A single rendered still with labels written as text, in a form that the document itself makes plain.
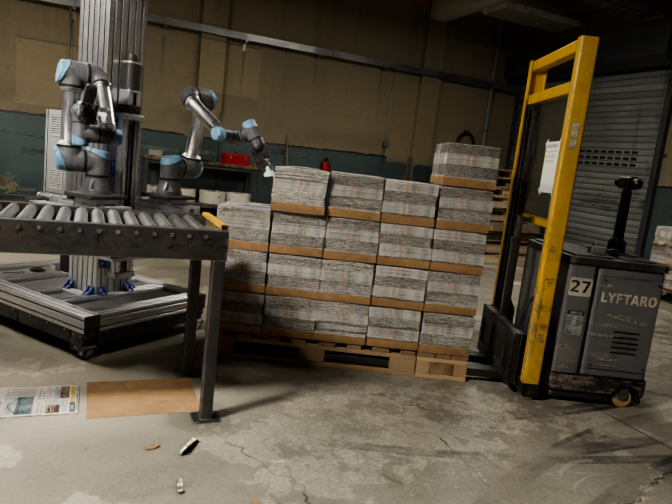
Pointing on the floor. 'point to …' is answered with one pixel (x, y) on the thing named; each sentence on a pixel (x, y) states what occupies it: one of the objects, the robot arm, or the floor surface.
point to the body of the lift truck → (597, 321)
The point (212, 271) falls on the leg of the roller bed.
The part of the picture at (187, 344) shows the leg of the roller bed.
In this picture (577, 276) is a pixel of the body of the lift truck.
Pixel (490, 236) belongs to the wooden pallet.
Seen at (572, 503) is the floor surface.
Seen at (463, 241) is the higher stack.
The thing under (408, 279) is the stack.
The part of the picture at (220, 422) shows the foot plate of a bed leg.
